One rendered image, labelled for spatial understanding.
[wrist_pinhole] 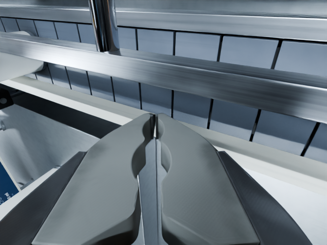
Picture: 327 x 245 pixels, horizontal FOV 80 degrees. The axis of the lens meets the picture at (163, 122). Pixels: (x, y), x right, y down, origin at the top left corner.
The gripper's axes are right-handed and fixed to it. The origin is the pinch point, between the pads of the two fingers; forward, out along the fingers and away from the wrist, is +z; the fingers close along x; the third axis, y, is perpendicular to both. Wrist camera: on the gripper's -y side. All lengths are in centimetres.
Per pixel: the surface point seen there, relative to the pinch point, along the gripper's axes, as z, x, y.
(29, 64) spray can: 14.2, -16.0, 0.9
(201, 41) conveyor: 5.8, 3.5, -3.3
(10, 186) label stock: 24, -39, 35
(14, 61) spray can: 12.8, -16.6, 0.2
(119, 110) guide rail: 6.7, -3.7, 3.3
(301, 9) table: 7.1, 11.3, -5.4
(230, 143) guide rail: 1.4, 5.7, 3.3
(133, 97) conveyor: 9.4, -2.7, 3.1
